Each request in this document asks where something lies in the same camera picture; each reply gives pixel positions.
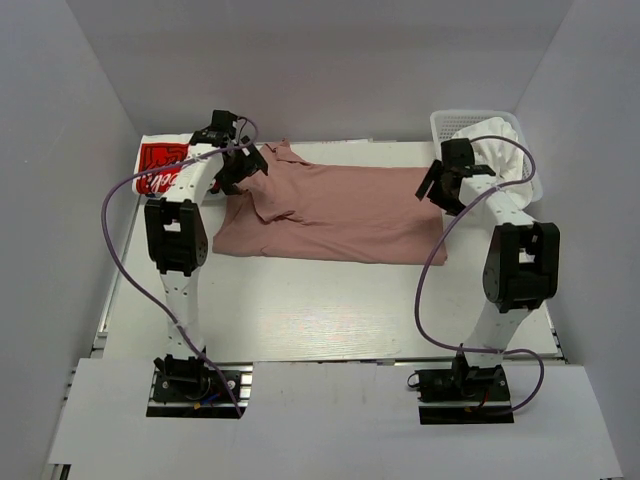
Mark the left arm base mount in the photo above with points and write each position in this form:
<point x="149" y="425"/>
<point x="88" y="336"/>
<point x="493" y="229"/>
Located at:
<point x="189" y="388"/>

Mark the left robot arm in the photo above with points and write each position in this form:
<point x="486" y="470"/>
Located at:
<point x="176" y="237"/>

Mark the white perforated plastic basket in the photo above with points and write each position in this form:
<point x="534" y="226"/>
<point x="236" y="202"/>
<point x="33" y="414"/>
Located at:
<point x="445" y="123"/>

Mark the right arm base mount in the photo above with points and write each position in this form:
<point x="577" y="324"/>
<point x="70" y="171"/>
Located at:
<point x="462" y="395"/>

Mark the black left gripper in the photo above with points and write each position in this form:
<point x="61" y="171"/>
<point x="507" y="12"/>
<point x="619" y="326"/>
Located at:
<point x="227" y="180"/>

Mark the white crumpled t shirt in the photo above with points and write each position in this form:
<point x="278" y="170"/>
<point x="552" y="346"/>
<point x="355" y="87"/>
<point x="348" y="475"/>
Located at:
<point x="505" y="159"/>

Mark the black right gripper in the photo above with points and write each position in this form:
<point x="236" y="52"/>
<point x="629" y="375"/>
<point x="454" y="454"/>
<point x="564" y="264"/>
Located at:
<point x="451" y="205"/>

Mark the folded red white t shirt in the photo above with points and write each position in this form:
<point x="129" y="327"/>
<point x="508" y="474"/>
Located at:
<point x="159" y="151"/>

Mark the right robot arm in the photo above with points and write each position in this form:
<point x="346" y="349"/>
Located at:
<point x="521" y="269"/>

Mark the pink printed t shirt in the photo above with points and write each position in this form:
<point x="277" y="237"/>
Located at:
<point x="304" y="210"/>

